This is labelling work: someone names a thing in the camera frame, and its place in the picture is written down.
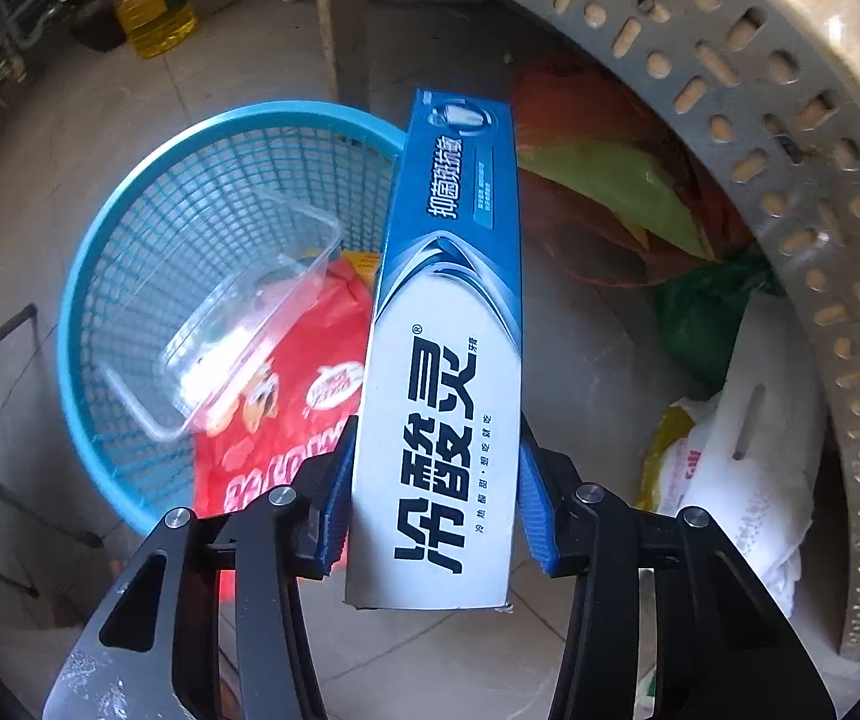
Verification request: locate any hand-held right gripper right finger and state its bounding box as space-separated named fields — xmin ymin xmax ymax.
xmin=520 ymin=412 xmax=840 ymax=720

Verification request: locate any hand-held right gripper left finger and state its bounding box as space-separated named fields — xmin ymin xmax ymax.
xmin=43 ymin=439 xmax=359 ymax=720

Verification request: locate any red snack bag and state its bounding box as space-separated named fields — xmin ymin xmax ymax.
xmin=193 ymin=255 xmax=377 ymax=518

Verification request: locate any blue toothpaste box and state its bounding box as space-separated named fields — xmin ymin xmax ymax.
xmin=343 ymin=88 xmax=525 ymax=612

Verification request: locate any clear plastic container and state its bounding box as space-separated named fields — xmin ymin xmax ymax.
xmin=103 ymin=187 xmax=348 ymax=443

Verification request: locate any blue plastic basket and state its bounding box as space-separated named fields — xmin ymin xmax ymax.
xmin=56 ymin=101 xmax=408 ymax=533

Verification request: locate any white plastic sack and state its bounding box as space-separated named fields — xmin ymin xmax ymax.
xmin=636 ymin=300 xmax=832 ymax=631

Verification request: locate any red and green plastic bag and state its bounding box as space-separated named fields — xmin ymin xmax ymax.
xmin=512 ymin=64 xmax=757 ymax=290

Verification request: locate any perforated metal shelf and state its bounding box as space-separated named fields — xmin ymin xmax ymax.
xmin=392 ymin=0 xmax=860 ymax=661

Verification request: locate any cooking oil bottle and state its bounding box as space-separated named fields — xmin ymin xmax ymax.
xmin=103 ymin=0 xmax=198 ymax=61

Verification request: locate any wooden post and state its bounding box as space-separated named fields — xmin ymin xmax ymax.
xmin=311 ymin=0 xmax=374 ymax=117

